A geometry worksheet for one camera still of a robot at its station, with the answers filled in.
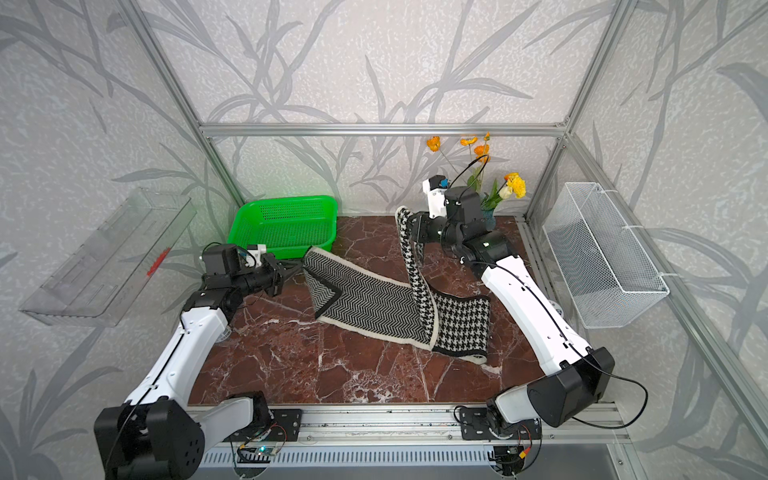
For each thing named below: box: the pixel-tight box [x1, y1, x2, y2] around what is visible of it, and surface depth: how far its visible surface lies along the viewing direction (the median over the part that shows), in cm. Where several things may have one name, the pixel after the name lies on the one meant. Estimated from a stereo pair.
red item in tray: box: [146, 247, 171, 277], surface depth 69 cm
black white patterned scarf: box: [302, 206, 492, 363], surface depth 91 cm
